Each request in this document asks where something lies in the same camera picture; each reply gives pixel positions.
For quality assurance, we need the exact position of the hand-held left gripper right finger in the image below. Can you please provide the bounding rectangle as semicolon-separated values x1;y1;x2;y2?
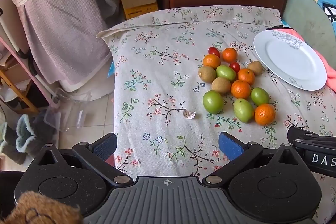
202;132;311;187

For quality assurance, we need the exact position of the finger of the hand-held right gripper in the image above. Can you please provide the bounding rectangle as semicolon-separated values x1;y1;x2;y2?
287;126;336;178

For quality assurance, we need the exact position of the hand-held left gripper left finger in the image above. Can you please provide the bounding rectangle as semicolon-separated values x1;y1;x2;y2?
34;133;134;187

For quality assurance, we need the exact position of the orange mandarin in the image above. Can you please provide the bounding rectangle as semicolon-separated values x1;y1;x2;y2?
254;104;277;126
203;54;221;69
222;48;238;63
231;80;252;100
238;68;256;86

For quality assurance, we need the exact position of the green jujube with dark spot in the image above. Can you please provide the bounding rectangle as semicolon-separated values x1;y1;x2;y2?
233;98;255;124

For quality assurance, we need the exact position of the brown longan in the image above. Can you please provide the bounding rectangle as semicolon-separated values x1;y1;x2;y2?
247;60;263;76
198;66;216;83
211;77;231;94

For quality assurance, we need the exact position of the white plate with grey flowers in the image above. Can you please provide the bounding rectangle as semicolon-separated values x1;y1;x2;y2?
253;29;327;91

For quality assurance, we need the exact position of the clear plastic container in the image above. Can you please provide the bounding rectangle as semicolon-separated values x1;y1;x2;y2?
43;90;92;132

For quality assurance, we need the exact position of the white round base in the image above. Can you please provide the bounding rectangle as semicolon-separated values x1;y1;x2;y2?
59;74;114;103

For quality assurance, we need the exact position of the grey plush slipper blue trim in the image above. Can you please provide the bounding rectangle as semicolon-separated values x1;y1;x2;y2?
0;114;57;164

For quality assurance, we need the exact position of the brown fuzzy cloth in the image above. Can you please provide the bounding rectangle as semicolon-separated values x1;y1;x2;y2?
0;190;82;224

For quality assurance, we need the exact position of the floral cloth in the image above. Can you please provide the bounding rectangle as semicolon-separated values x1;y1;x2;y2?
96;5;336;216

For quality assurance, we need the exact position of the grey-green padded cushion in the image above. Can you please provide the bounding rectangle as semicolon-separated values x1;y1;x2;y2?
282;0;336;42

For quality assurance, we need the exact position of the grey waffle cloth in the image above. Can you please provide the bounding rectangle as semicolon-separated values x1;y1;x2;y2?
24;0;124;85

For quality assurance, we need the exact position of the yellow cardboard box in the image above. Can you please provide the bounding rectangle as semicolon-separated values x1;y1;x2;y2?
119;0;159;20

